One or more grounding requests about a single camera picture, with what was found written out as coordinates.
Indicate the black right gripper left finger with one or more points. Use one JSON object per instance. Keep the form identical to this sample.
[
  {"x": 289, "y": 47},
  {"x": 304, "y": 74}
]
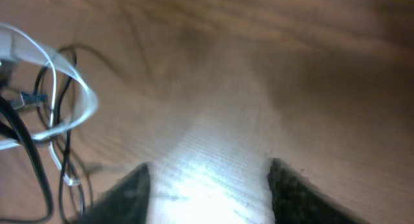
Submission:
[{"x": 126, "y": 202}]

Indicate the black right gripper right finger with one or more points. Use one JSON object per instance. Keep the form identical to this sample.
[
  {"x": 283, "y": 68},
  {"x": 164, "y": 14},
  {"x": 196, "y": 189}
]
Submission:
[{"x": 295, "y": 200}]

